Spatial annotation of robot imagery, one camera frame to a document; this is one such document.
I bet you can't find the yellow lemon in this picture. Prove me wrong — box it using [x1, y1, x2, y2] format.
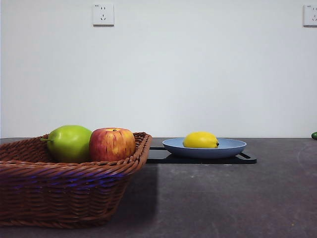
[183, 131, 220, 149]

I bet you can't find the blue plate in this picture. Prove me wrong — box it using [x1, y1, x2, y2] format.
[162, 137, 248, 160]

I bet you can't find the brown wicker basket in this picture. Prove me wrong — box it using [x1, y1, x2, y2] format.
[0, 131, 153, 229]

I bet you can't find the black tray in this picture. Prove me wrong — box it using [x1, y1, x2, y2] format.
[146, 146, 258, 165]

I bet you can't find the red yellow apple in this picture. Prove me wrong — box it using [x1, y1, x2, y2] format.
[89, 127, 136, 163]

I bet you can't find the green pear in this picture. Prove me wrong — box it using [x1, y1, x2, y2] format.
[40, 124, 93, 164]

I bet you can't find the white wall socket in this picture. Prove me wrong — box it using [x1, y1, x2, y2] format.
[92, 3, 115, 27]
[303, 4, 317, 27]

